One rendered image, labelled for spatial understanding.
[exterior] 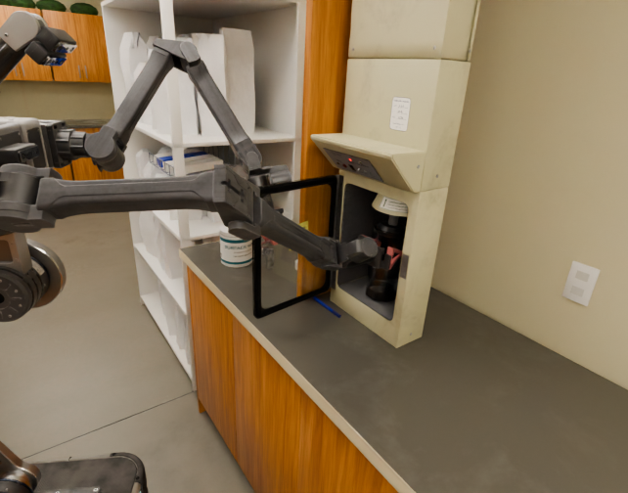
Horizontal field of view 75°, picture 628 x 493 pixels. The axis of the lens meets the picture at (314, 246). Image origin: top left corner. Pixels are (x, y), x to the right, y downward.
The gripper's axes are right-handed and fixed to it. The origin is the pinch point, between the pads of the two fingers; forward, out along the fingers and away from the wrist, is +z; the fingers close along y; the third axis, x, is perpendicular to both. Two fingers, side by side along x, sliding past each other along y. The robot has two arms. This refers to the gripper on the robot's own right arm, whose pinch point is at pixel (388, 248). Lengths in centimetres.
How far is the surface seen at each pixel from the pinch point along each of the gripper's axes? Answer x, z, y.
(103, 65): -50, 31, 505
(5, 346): 123, -103, 204
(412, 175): -26.8, -14.9, -15.7
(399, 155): -31.6, -20.2, -15.4
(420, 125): -38.0, -11.6, -12.8
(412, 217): -15.4, -10.3, -14.5
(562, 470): 25, -10, -63
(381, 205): -14.9, -8.1, -1.8
